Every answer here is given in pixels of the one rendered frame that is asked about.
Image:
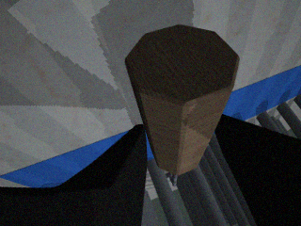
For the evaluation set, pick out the blue flat strip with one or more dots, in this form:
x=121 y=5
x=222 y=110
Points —
x=243 y=104

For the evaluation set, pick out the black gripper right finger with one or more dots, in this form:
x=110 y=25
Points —
x=267 y=168

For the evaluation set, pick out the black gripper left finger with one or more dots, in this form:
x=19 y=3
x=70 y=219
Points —
x=108 y=192

